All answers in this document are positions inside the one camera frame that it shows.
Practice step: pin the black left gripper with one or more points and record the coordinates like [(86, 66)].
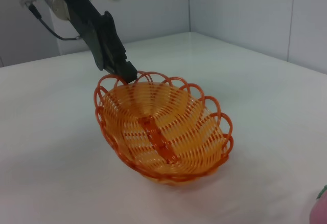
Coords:
[(89, 24)]

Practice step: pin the orange woven plastic basket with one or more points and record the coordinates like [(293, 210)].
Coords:
[(158, 137)]

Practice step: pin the pink plush peach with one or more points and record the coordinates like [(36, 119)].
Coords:
[(320, 211)]

